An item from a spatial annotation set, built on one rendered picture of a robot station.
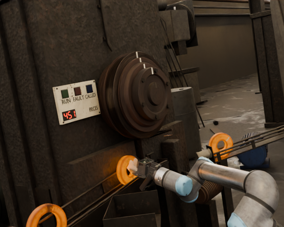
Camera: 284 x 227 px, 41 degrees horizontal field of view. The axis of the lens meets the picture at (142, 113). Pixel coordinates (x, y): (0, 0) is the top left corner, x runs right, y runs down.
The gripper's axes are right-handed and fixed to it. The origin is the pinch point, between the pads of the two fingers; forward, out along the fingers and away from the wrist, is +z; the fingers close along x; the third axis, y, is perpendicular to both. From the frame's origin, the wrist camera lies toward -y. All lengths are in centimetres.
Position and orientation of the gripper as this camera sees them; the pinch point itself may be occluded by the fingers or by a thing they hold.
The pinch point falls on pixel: (128, 166)
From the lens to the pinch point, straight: 202.3
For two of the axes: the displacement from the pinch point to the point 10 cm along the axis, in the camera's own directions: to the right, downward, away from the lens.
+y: 0.6, -9.5, -3.0
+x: -6.3, 1.9, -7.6
